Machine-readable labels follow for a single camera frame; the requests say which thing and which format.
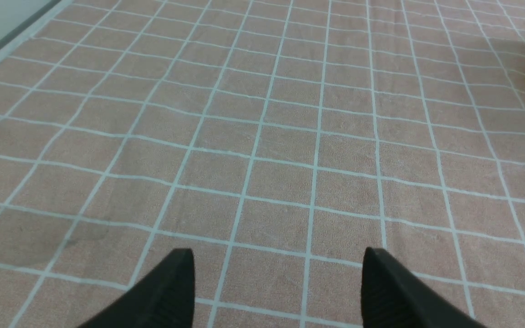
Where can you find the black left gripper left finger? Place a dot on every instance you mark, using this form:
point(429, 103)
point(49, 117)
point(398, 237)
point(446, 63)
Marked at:
point(164, 298)

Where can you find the pink checkered tablecloth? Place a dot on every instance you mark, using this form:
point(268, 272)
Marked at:
point(278, 139)

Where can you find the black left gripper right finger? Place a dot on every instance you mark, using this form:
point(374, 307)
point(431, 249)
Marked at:
point(393, 297)

